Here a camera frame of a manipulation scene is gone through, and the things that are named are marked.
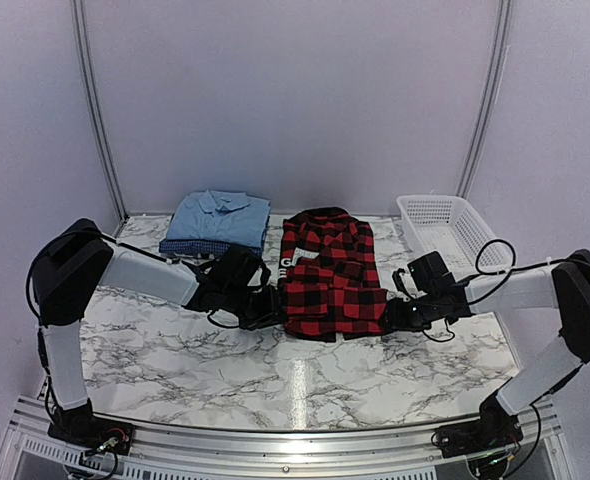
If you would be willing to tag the aluminium front rail frame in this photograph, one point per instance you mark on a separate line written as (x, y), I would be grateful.
(159, 451)

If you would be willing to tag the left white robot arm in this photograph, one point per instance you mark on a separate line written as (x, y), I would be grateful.
(65, 274)

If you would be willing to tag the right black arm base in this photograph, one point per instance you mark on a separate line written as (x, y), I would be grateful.
(493, 429)

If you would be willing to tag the aluminium corner post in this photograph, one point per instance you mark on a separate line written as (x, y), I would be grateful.
(490, 91)
(92, 96)

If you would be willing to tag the light blue folded shirt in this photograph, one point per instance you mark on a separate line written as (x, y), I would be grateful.
(229, 217)

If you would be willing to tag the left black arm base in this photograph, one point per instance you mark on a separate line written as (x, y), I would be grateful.
(82, 427)

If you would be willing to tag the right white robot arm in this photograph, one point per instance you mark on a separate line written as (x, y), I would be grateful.
(560, 285)

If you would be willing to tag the red black plaid shirt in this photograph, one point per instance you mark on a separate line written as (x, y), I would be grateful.
(328, 280)

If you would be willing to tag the blue checked folded shirt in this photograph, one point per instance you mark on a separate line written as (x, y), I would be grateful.
(197, 248)

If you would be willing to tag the right aluminium corner post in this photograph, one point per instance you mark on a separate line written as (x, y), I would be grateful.
(490, 91)

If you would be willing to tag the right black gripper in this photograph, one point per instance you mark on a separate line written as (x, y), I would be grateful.
(396, 320)

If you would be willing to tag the left aluminium corner post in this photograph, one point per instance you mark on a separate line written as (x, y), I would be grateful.
(92, 96)

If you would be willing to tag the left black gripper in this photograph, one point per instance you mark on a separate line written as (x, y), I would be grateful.
(272, 312)

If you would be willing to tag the white plastic basket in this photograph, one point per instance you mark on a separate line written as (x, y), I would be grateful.
(452, 227)

